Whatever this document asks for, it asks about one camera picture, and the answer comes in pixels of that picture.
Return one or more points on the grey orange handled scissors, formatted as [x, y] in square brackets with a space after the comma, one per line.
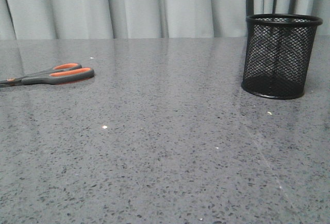
[61, 74]

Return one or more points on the black mesh pen bucket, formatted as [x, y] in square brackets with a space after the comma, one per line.
[278, 52]

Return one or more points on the grey curtain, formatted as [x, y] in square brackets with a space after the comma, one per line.
[103, 19]

